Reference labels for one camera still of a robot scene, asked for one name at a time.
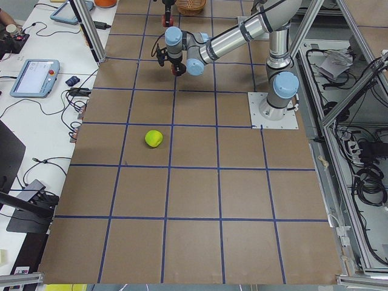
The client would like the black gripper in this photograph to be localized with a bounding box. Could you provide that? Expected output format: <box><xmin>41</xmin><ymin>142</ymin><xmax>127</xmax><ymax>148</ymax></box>
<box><xmin>171</xmin><ymin>61</ymin><xmax>186</xmax><ymax>76</ymax></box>
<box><xmin>164</xmin><ymin>2</ymin><xmax>173</xmax><ymax>18</ymax></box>

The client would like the dark red apple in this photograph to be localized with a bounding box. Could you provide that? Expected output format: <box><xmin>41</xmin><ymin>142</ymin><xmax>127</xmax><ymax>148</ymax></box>
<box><xmin>171</xmin><ymin>64</ymin><xmax>184</xmax><ymax>76</ymax></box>

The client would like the red yellow apple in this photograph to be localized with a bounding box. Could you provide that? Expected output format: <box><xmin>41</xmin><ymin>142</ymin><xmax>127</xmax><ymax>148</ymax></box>
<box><xmin>162</xmin><ymin>15</ymin><xmax>173</xmax><ymax>27</ymax></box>

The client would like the wicker basket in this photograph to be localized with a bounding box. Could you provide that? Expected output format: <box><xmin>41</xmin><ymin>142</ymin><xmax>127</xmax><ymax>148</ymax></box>
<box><xmin>175</xmin><ymin>0</ymin><xmax>207</xmax><ymax>16</ymax></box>

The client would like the orange round container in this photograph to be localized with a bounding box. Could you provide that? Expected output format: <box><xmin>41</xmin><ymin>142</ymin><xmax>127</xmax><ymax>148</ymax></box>
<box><xmin>94</xmin><ymin>0</ymin><xmax>117</xmax><ymax>8</ymax></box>

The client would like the black power adapter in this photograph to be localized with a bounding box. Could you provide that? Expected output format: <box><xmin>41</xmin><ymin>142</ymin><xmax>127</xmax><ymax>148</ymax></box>
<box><xmin>93</xmin><ymin>21</ymin><xmax>112</xmax><ymax>30</ymax></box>

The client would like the green apple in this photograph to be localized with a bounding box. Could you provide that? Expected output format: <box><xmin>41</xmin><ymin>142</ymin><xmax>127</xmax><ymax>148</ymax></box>
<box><xmin>144</xmin><ymin>130</ymin><xmax>164</xmax><ymax>148</ymax></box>

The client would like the right teach pendant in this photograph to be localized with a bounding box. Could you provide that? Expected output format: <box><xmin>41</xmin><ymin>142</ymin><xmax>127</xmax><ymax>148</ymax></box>
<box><xmin>50</xmin><ymin>1</ymin><xmax>95</xmax><ymax>25</ymax></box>

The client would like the teach pendant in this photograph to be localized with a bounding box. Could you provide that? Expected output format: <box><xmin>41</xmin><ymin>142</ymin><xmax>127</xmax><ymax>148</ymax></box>
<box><xmin>10</xmin><ymin>59</ymin><xmax>60</xmax><ymax>98</ymax></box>
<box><xmin>50</xmin><ymin>1</ymin><xmax>95</xmax><ymax>25</ymax></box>

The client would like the dark blue checkered pouch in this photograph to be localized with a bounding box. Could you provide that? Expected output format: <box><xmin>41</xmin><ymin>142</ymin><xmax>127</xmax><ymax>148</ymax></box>
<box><xmin>65</xmin><ymin>76</ymin><xmax>80</xmax><ymax>87</ymax></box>

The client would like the left teach pendant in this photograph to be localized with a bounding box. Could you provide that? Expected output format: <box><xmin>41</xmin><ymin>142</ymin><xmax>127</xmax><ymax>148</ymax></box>
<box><xmin>10</xmin><ymin>59</ymin><xmax>60</xmax><ymax>98</ymax></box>

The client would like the person at desk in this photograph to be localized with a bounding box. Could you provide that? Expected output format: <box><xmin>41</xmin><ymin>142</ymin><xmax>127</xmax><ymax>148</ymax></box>
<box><xmin>0</xmin><ymin>8</ymin><xmax>18</xmax><ymax>29</ymax></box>

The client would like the black monitor stand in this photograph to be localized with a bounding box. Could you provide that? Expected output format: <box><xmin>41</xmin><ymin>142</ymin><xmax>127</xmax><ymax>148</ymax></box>
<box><xmin>0</xmin><ymin>119</ymin><xmax>60</xmax><ymax>234</ymax></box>

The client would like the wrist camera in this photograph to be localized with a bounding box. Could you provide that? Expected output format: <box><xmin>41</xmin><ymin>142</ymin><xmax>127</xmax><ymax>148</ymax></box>
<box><xmin>151</xmin><ymin>34</ymin><xmax>167</xmax><ymax>67</ymax></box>

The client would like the aluminium frame post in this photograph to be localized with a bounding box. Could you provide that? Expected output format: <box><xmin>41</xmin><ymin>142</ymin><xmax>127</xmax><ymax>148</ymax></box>
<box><xmin>69</xmin><ymin>0</ymin><xmax>106</xmax><ymax>64</ymax></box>

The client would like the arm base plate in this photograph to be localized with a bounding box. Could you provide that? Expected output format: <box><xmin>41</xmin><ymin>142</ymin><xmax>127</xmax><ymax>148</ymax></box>
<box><xmin>247</xmin><ymin>92</ymin><xmax>299</xmax><ymax>130</ymax></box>

